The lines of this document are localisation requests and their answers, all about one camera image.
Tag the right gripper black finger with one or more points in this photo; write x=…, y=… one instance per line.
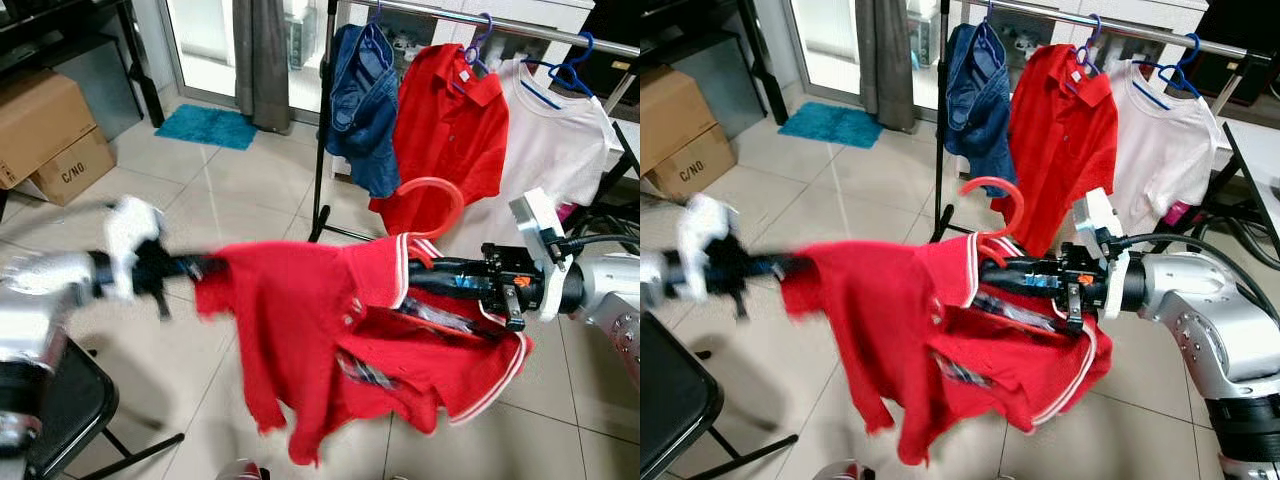
x=450, y=287
x=450, y=267
x=1020, y=287
x=1020, y=267

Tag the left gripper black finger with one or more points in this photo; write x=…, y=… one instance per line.
x=205, y=263
x=788, y=263
x=205, y=276
x=788, y=276

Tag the red plastic hanger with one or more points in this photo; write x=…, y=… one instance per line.
x=430, y=183
x=990, y=182

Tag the red shirt white trim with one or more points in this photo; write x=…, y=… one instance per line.
x=290, y=330
x=870, y=330

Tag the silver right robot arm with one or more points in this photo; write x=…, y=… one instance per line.
x=1200, y=310
x=610, y=290

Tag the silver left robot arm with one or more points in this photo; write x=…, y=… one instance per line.
x=655, y=275
x=45, y=300

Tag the blue plastic hanger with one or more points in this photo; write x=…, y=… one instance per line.
x=1180, y=72
x=572, y=72

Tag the purple plastic hanger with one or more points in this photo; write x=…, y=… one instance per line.
x=483, y=30
x=378, y=28
x=1092, y=30
x=990, y=28

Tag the magenta object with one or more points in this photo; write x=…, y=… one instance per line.
x=570, y=214
x=1180, y=212

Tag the cardboard box printed C/NO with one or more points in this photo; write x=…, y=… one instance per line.
x=695, y=165
x=80, y=170

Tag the teal floor mat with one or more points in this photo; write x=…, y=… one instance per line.
x=205, y=127
x=830, y=125

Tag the plain red polo shirt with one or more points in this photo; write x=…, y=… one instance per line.
x=1060, y=130
x=440, y=130

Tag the black chair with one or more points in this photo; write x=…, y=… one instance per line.
x=70, y=400
x=675, y=400

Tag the white T-shirt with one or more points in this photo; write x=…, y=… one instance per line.
x=555, y=150
x=1170, y=150

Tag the blue denim garment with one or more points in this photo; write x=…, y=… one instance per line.
x=365, y=120
x=980, y=120

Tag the large brown cardboard box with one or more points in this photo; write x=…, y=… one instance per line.
x=675, y=115
x=40, y=120

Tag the grey curtain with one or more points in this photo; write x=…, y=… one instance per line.
x=262, y=60
x=885, y=60

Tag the glass sliding door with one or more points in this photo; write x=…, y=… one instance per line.
x=830, y=30
x=205, y=30

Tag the grey box appliance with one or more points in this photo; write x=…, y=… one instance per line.
x=303, y=40
x=920, y=40

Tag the black chrome clothes rack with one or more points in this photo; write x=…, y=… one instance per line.
x=530, y=30
x=1150, y=32

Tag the black shelf unit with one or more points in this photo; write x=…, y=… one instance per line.
x=60, y=15
x=700, y=15

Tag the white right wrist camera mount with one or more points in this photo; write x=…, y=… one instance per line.
x=535, y=235
x=1100, y=225

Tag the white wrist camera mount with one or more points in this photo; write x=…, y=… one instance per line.
x=535, y=235
x=705, y=225
x=1100, y=225
x=130, y=225

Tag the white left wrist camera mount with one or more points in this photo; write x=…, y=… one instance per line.
x=705, y=225
x=130, y=225

